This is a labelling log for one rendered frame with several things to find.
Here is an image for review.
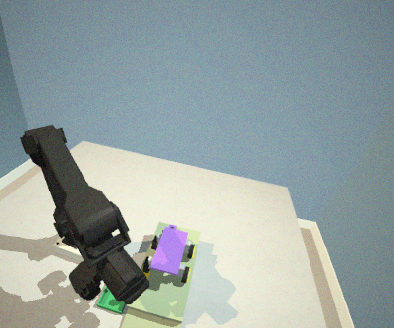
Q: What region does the olive green ramp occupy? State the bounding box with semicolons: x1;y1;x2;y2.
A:
121;227;201;328

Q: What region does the green tray floor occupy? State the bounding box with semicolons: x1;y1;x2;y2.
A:
100;289;123;310

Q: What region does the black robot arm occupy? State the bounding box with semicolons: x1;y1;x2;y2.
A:
20;125;146;302

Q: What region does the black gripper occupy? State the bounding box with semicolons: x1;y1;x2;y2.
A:
123;279;149;304

